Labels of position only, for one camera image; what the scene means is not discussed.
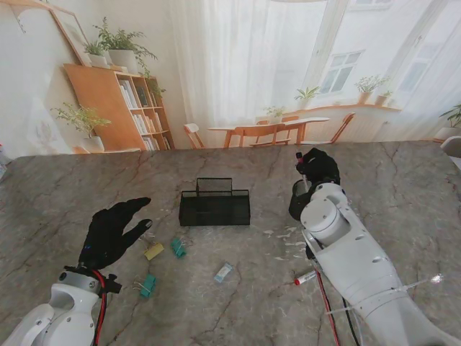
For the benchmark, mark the black mesh pen cup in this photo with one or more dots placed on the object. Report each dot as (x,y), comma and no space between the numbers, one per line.
(297,205)

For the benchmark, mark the teal binder clip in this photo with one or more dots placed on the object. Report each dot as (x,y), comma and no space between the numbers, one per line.
(147,285)
(177,248)

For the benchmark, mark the black mesh desk organizer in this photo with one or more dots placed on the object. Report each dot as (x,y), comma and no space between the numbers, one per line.
(214,212)

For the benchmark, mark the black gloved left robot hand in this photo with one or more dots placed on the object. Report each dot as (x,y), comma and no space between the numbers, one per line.
(104,238)

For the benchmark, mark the white marker with red cap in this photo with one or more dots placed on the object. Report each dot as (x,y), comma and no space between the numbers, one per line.
(306,277)

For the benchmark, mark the pink and white pen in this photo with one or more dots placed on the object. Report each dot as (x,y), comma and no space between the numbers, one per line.
(304,182)

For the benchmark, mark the small blue white box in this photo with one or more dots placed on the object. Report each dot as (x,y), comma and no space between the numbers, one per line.
(223,272)

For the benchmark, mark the printed room backdrop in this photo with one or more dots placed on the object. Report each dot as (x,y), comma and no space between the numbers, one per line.
(234,72)

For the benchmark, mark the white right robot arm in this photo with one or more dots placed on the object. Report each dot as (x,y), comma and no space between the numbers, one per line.
(360,274)

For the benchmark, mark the yellow binder clip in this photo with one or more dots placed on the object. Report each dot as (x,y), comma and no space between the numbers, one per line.
(154,250)

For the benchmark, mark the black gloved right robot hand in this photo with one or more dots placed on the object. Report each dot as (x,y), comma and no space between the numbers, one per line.
(322,167)

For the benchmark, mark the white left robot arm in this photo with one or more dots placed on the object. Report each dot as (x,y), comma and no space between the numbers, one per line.
(61,310)

